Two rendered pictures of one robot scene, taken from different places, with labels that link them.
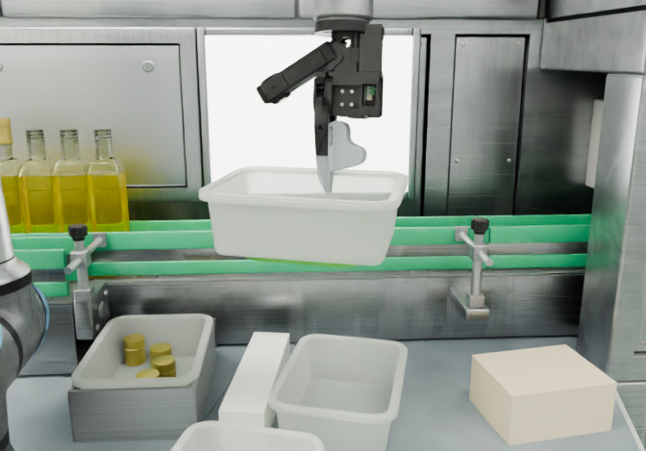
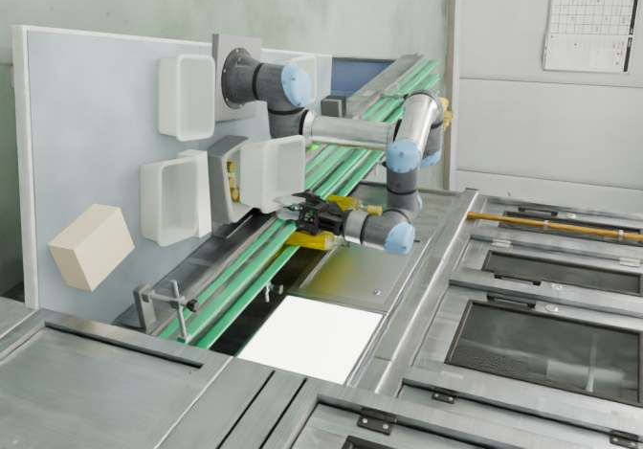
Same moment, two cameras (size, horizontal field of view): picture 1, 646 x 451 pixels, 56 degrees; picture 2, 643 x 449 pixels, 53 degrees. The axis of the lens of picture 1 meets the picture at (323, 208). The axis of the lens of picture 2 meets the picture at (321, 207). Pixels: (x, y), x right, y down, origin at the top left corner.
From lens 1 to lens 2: 1.44 m
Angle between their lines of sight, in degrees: 61
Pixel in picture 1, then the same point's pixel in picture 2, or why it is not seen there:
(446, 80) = not seen: hidden behind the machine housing
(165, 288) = (255, 228)
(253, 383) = (202, 179)
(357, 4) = (354, 215)
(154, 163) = (321, 281)
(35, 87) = (387, 257)
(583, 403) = (79, 234)
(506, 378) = (121, 226)
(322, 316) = (190, 270)
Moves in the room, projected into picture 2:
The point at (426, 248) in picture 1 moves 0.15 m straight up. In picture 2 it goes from (188, 323) to (239, 335)
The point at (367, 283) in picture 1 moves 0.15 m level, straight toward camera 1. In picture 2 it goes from (192, 289) to (188, 237)
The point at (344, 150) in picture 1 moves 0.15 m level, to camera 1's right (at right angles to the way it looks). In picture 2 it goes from (289, 200) to (259, 225)
